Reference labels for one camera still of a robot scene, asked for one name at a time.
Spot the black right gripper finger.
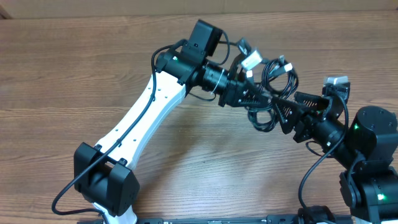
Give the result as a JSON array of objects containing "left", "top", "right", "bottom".
[
  {"left": 294, "top": 91, "right": 331, "bottom": 112},
  {"left": 271, "top": 97, "right": 310, "bottom": 134}
]

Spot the thick black USB cable bundle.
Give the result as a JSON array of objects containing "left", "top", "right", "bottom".
[{"left": 245, "top": 55, "right": 300, "bottom": 133}]

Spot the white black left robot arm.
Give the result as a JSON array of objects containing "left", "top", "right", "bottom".
[{"left": 73, "top": 20, "right": 267, "bottom": 223}]

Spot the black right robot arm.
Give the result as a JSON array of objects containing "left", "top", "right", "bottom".
[{"left": 271, "top": 92, "right": 397, "bottom": 223}]

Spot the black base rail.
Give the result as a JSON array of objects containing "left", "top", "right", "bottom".
[{"left": 136, "top": 214, "right": 304, "bottom": 224}]

